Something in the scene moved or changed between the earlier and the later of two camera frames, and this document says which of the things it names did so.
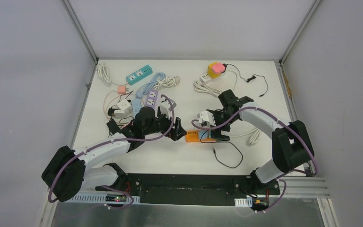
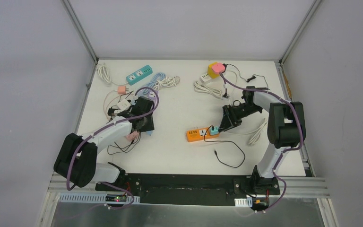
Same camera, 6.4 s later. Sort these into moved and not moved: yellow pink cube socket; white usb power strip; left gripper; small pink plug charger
Moved: left gripper
Not moved: small pink plug charger; white usb power strip; yellow pink cube socket
